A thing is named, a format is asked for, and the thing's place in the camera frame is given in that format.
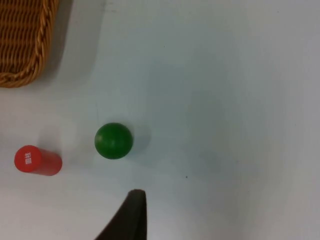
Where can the pale brown wicker basket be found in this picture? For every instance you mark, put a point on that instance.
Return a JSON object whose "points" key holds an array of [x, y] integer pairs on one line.
{"points": [[21, 40]]}

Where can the red cylinder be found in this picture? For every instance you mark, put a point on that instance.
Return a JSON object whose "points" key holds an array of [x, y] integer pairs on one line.
{"points": [[35, 160]]}

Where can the green ball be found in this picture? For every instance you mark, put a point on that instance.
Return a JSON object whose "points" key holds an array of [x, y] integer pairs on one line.
{"points": [[113, 140]]}

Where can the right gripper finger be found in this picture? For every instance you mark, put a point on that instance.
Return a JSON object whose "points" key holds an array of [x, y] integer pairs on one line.
{"points": [[131, 220]]}

